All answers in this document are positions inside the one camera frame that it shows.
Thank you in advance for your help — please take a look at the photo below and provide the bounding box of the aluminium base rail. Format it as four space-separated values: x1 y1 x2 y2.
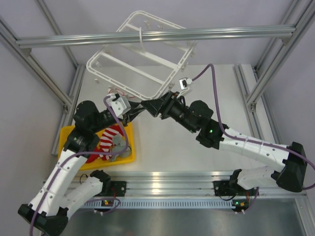
39 171 307 199

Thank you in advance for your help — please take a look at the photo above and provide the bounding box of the white plastic clip hanger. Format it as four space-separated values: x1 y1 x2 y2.
86 10 197 100

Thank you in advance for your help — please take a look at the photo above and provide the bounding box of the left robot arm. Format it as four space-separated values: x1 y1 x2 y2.
18 94 145 236

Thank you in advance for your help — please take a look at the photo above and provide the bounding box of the slotted cable duct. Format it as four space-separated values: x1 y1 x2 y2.
93 199 236 209

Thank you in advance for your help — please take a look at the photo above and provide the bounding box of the aluminium top crossbar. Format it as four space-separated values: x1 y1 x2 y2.
15 25 296 48

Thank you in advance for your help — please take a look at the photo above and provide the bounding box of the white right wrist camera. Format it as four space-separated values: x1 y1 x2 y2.
177 77 193 98

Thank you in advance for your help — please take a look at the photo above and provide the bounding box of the red white striped sock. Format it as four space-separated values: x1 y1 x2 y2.
86 125 124 163

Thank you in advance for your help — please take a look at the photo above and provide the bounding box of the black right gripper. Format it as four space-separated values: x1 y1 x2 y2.
142 91 198 133

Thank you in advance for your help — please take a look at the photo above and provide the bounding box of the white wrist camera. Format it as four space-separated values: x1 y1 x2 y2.
177 77 193 98
106 93 131 119

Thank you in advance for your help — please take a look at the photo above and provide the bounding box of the grey sock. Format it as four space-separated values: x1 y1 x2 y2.
110 134 132 162

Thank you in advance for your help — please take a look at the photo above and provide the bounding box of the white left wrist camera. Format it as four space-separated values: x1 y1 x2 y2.
106 93 131 119

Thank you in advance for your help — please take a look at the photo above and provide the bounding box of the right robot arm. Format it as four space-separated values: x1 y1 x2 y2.
141 91 307 195

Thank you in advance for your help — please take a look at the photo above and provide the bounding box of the white translucent sock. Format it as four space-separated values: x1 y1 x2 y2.
107 86 131 99

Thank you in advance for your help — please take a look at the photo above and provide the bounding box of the yellow plastic bin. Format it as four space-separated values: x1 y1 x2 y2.
58 123 135 171

